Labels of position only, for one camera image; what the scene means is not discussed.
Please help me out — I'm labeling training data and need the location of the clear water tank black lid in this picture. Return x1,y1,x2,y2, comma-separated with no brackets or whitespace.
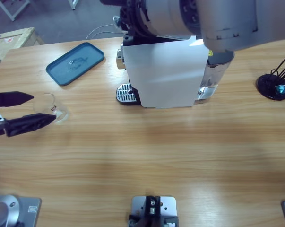
199,48,235,105

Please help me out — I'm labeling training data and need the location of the grey mount plate dark post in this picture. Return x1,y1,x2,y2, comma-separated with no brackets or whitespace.
129,195,180,227

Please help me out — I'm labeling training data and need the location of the black capsule holder with rods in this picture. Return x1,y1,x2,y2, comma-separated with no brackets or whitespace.
256,48,285,101

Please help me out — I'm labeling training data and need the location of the clear drinking glass red logo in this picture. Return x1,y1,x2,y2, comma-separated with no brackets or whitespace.
33,93,70,123

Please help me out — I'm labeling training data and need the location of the pale wooden crate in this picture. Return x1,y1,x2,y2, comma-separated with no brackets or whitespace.
0,27,45,61

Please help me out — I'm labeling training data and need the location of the white capsule coffee machine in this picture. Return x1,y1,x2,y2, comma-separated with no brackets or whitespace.
116,33,210,109

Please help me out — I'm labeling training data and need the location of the thin white floor cable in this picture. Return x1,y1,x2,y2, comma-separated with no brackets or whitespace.
85,23,124,41

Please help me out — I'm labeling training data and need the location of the white metal table frame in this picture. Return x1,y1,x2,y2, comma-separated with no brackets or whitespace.
0,0,31,22

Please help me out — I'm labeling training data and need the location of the dark blue plastic tray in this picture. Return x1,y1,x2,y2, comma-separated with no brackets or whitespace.
45,42,105,86

